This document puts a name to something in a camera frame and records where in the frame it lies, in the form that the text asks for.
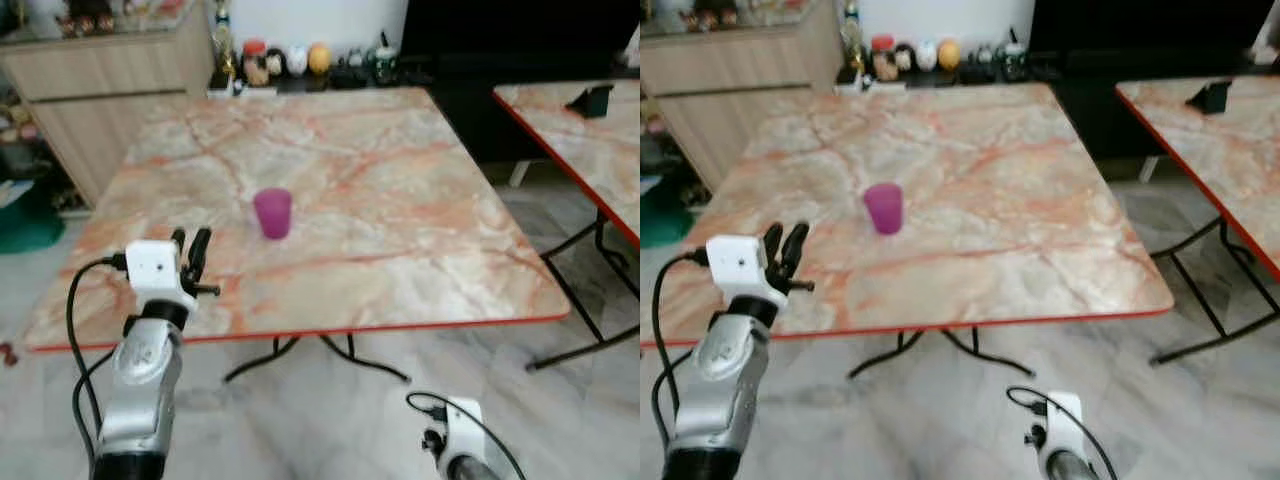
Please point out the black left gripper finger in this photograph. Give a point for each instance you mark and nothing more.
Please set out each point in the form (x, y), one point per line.
(772, 238)
(797, 245)
(200, 250)
(179, 240)

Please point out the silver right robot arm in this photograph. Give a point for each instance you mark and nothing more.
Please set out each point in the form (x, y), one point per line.
(1068, 468)
(472, 470)

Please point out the purple plastic cup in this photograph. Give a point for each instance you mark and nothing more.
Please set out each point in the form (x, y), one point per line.
(272, 215)
(884, 210)

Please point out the green floor container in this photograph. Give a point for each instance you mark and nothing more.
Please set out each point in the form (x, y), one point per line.
(660, 215)
(25, 225)

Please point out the light wooden cabinet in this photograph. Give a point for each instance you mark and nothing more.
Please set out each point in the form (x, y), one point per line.
(730, 95)
(100, 100)

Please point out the white power strip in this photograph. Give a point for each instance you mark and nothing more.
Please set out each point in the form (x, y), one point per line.
(240, 91)
(868, 86)

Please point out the marble pattern folding table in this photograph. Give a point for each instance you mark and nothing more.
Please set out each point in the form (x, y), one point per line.
(1000, 200)
(380, 200)

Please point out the jar with red lid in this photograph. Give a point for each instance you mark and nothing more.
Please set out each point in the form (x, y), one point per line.
(255, 64)
(884, 60)

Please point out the golden trophy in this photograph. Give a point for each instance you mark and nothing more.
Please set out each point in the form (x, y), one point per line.
(222, 48)
(851, 42)

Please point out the dark round figurine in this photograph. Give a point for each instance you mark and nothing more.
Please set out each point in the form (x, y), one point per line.
(276, 63)
(905, 58)

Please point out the marble table with red edge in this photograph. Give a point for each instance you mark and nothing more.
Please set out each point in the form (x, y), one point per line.
(590, 150)
(1220, 150)

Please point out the small red floor object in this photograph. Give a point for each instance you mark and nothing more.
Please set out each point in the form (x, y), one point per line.
(8, 353)

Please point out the white egg figurine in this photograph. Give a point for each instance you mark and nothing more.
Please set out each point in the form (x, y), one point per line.
(927, 56)
(297, 61)

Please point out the small black stand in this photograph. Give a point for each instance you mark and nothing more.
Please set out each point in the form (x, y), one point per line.
(594, 102)
(1212, 98)

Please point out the orange egg figurine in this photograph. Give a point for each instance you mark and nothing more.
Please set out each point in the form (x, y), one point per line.
(949, 54)
(319, 59)

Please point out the dark figurines on cabinet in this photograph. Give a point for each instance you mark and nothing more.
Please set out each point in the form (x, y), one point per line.
(712, 14)
(85, 20)

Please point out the black low ornament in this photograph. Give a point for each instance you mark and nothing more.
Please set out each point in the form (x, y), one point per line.
(350, 70)
(980, 64)

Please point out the green and white figurine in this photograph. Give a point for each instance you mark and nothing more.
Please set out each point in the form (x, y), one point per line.
(1014, 60)
(385, 64)

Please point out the black television cabinet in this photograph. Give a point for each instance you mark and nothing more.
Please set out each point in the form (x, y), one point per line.
(500, 40)
(1130, 35)

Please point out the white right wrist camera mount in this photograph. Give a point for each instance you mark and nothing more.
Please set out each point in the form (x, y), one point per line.
(1063, 420)
(463, 425)

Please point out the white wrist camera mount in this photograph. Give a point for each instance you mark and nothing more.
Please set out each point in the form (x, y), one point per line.
(152, 268)
(1063, 420)
(733, 262)
(463, 425)

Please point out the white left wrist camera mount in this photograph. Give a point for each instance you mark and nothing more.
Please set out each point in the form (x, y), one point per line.
(733, 262)
(152, 268)

